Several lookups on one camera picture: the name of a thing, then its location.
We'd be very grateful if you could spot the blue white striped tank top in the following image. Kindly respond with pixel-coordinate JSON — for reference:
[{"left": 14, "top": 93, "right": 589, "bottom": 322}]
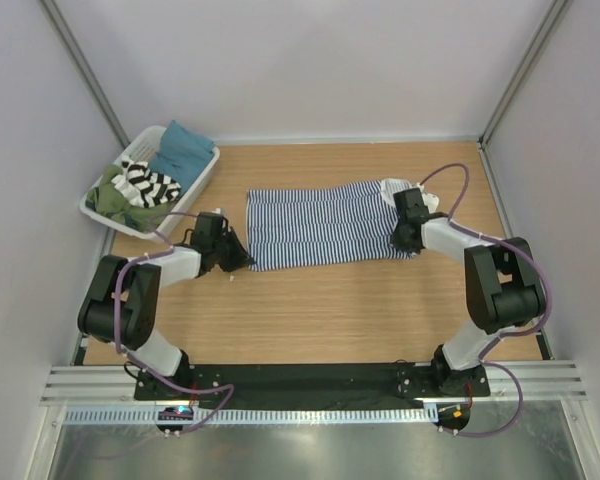
[{"left": 246, "top": 178, "right": 412, "bottom": 272}]

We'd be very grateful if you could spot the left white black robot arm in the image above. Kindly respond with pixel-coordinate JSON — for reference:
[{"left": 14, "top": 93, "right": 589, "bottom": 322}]
[{"left": 77, "top": 212, "right": 255, "bottom": 400}]

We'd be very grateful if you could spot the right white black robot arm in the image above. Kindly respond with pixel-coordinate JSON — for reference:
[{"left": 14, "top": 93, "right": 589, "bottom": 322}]
[{"left": 391, "top": 187, "right": 549, "bottom": 396}]

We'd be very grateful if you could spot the teal folded cloth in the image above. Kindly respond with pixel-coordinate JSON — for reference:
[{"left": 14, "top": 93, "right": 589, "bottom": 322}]
[{"left": 149, "top": 120, "right": 215, "bottom": 193}]

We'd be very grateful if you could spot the black white striped garment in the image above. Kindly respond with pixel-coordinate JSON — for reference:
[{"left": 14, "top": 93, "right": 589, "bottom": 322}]
[{"left": 111, "top": 155, "right": 181, "bottom": 208}]

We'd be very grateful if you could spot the olive green garment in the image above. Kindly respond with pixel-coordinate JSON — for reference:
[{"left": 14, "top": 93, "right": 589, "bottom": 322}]
[{"left": 85, "top": 164, "right": 175, "bottom": 233}]

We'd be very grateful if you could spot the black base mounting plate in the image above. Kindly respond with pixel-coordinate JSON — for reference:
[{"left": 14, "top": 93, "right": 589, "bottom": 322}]
[{"left": 133, "top": 362, "right": 491, "bottom": 402}]

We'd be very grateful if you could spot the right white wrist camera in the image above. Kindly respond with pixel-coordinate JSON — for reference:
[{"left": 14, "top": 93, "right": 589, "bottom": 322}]
[{"left": 416, "top": 183, "right": 440, "bottom": 214}]

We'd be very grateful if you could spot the white slotted cable duct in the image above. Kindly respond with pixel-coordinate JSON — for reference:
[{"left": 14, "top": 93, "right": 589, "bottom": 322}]
[{"left": 64, "top": 404, "right": 438, "bottom": 426}]

